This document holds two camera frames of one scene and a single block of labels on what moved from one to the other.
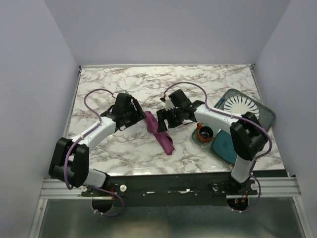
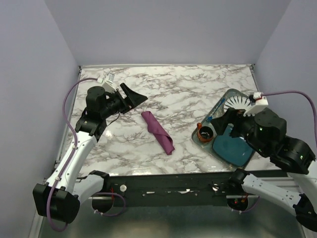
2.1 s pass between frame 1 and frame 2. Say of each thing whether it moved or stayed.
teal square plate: stayed
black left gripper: moved
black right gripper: moved
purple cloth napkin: stayed
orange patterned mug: stayed
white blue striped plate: stayed
